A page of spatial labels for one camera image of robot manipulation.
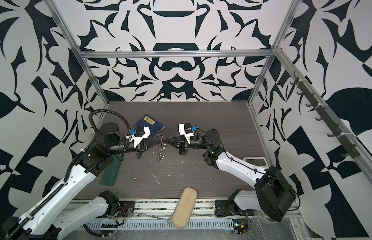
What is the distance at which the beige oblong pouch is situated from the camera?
27.4 inches

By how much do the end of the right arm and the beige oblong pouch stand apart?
11.6 inches

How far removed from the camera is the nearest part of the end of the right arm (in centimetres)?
60
